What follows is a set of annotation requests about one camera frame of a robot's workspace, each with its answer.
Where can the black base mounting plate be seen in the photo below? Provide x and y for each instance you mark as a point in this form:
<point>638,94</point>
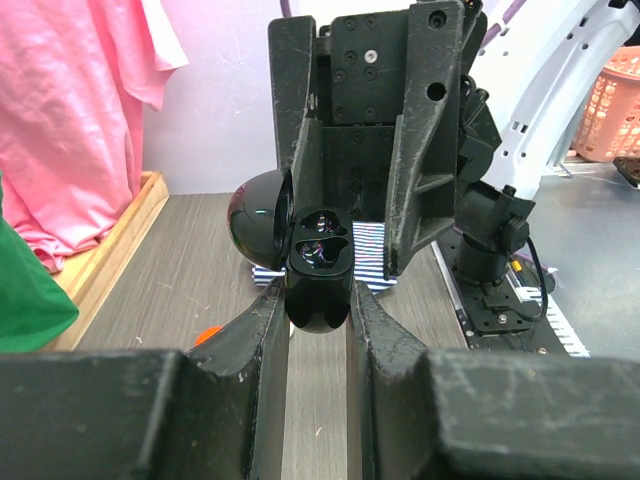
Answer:
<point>501,302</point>

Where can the white cable duct strip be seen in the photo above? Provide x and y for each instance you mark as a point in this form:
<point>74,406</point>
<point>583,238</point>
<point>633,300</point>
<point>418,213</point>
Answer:
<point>565,332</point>

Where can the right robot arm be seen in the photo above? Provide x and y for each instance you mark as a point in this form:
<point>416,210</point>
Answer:
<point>524,73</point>

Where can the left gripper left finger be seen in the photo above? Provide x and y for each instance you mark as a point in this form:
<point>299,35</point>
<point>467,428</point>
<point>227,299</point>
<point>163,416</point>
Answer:
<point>214,412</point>

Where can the pink laundry basket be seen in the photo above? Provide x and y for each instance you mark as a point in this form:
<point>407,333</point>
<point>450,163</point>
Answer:
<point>609,127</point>

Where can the pink t-shirt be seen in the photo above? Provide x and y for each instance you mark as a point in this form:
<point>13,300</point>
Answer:
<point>76,78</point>

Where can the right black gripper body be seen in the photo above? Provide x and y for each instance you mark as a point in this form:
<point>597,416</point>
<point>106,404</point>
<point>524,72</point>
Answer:
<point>361,70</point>

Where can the green tank top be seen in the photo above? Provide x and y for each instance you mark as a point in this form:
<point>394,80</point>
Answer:
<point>35,310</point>

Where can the orange earbud charging case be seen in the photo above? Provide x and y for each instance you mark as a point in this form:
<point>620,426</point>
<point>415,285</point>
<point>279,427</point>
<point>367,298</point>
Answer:
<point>207,334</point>

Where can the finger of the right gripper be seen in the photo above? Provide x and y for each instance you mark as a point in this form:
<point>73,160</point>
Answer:
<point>421,188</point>
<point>294,87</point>

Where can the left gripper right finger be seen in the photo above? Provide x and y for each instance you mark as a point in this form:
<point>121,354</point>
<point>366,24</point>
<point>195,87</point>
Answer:
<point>419,413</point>

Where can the wooden clothes rack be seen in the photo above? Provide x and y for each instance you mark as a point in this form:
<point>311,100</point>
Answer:
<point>89,277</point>

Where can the blue striped cloth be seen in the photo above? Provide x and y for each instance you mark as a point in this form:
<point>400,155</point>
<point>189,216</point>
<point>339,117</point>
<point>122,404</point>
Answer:
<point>369,243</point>

